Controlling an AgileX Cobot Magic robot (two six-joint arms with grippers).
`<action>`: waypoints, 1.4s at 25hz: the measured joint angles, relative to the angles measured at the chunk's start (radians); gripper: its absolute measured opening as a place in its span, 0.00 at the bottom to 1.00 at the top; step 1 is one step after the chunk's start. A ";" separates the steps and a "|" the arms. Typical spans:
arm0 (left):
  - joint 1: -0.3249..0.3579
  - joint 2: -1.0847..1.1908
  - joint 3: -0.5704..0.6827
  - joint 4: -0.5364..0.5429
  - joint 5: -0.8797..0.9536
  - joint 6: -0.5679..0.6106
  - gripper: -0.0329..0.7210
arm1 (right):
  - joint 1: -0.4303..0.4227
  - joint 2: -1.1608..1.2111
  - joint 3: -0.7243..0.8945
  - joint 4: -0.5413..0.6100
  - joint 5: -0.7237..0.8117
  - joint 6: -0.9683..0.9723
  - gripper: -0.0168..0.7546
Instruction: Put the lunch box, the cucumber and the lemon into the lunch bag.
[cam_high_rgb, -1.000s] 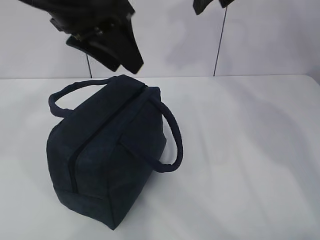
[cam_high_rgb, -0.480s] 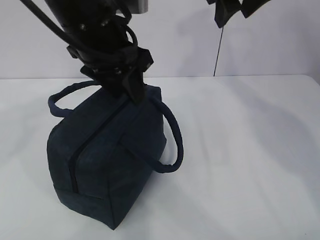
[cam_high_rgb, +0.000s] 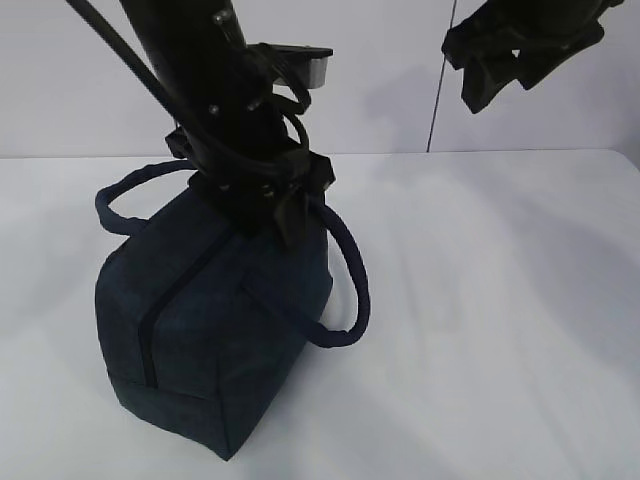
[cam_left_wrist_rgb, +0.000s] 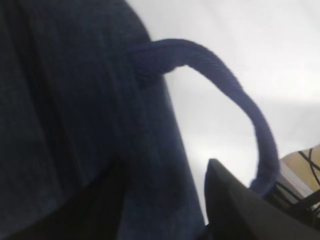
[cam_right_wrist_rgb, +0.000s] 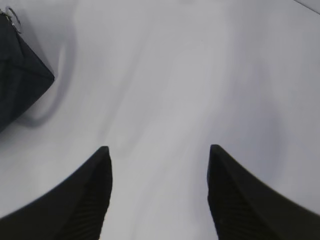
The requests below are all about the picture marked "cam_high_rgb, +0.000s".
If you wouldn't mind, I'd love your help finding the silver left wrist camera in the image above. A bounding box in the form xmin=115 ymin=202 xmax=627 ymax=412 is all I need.
xmin=249 ymin=42 xmax=334 ymax=90

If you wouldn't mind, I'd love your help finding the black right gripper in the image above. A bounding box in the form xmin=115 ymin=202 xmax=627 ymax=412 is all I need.
xmin=441 ymin=0 xmax=620 ymax=114

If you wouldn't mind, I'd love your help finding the dark navy lunch bag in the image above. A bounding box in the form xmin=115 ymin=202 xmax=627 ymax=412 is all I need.
xmin=94 ymin=160 xmax=371 ymax=459

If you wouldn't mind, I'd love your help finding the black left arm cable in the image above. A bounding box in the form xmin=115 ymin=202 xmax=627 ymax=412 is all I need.
xmin=64 ymin=0 xmax=314 ymax=176

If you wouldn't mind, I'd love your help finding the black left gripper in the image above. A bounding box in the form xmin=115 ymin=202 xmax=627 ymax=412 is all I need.
xmin=165 ymin=124 xmax=334 ymax=249

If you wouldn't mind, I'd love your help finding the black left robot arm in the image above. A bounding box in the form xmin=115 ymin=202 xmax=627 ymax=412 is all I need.
xmin=121 ymin=1 xmax=334 ymax=245

